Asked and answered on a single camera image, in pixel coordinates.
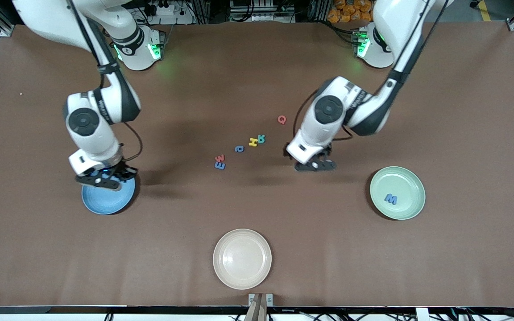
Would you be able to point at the teal foam letter R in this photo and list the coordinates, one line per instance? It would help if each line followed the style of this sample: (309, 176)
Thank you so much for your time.
(261, 138)

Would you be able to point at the black electronics rack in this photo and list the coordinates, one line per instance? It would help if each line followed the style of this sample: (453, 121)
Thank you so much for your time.
(261, 9)

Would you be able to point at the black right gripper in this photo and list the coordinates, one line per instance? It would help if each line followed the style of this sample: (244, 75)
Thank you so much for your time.
(127, 170)

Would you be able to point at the pile of orange bags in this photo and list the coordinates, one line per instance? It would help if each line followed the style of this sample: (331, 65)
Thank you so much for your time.
(346, 11)

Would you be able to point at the red foam lowercase w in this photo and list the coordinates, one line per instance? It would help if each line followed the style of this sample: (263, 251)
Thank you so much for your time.
(220, 157)

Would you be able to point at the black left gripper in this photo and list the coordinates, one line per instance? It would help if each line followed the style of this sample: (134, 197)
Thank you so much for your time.
(325, 154)

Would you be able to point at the pale green round plate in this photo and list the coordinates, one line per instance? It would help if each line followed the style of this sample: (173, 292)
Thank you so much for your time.
(406, 187)

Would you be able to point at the blue round plate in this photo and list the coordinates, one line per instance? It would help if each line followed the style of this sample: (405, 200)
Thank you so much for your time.
(105, 203)

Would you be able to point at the blue foam capital W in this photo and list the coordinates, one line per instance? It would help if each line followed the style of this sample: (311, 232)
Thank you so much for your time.
(391, 199)

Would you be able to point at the red foam letter Q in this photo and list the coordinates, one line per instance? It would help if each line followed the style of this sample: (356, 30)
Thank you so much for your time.
(282, 119)

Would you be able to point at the beige round plate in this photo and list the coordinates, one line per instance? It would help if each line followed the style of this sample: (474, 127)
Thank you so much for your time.
(242, 259)

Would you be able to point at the tan wooden post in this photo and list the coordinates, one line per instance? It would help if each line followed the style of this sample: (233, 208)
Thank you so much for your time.
(257, 312)

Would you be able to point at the small metal mounting bracket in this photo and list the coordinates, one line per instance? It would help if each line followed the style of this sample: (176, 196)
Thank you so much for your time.
(269, 299)

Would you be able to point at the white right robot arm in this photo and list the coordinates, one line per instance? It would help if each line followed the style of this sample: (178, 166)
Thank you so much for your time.
(98, 142)

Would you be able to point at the white power strip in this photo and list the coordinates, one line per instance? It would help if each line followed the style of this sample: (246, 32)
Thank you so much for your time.
(167, 11)

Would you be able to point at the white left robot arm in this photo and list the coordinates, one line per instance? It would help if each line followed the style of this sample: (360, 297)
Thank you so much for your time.
(315, 129)

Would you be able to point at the blue foam lowercase m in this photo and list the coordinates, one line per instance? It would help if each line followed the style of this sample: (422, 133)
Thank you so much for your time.
(220, 165)

